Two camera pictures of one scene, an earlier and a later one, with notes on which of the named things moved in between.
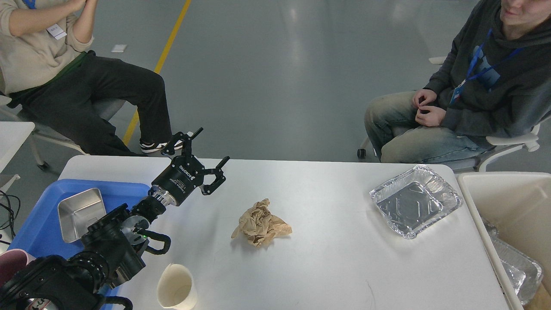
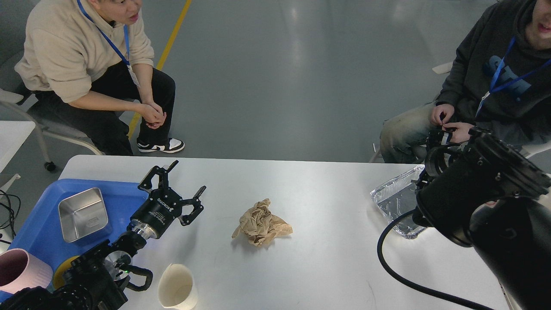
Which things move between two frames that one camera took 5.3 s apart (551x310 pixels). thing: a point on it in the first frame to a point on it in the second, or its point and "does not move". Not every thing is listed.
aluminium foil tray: [414, 200] does not move
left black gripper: [184, 174] to [164, 204]
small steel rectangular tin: [77, 213] does not move
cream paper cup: [176, 288] does not move
